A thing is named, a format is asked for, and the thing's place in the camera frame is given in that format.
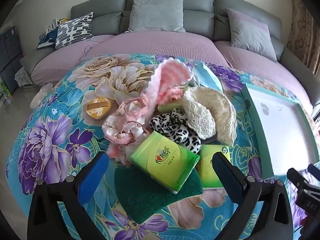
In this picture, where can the pink sofa cover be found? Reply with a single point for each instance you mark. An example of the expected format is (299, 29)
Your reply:
(155, 42)

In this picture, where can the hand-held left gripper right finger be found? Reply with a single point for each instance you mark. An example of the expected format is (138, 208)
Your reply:
(221, 170)

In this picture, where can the teal and white box tray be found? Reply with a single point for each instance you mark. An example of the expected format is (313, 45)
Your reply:
(280, 130)

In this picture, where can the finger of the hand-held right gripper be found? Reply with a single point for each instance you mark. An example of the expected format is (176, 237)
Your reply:
(314, 171)
(298, 178)

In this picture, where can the green and yellow scouring sponge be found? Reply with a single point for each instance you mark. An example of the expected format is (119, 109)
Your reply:
(145, 197)

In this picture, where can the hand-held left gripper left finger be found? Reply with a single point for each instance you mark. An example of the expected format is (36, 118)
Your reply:
(92, 172)

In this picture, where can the cream lace cloth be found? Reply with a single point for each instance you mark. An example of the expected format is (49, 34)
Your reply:
(212, 110)

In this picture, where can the patterned fabric bag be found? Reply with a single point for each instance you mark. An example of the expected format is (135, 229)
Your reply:
(23, 78)

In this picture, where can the dark cabinet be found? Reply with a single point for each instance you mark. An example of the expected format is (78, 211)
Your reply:
(10, 55)

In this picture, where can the white box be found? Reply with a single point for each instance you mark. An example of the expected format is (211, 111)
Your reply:
(50, 27)

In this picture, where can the green tissue packet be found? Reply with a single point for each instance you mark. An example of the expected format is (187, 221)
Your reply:
(210, 165)
(165, 162)

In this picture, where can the grey sofa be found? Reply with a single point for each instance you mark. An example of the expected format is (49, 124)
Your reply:
(200, 2)

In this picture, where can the floral blanket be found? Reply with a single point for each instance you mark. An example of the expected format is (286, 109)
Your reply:
(50, 135)

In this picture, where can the black and white patterned cushion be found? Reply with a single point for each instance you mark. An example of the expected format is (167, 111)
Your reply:
(72, 30)

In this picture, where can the pink satin scrunchie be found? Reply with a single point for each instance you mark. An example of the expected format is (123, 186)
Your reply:
(125, 120)

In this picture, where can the yellow box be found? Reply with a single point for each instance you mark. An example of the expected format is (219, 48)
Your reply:
(62, 20)

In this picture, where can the dark blue cushion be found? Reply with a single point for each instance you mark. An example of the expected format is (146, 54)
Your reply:
(46, 41)

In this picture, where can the beige patterned curtain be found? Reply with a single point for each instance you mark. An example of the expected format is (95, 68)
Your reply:
(303, 35)

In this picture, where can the leopard print scrunchie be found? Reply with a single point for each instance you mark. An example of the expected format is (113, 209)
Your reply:
(172, 127)

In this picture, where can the plain grey cushion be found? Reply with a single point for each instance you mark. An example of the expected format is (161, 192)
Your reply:
(155, 15)

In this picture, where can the pink crochet cloth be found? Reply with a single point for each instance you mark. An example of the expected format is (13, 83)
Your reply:
(170, 75)

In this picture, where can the grey and purple cushion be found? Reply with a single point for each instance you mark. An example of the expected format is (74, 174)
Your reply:
(250, 35)

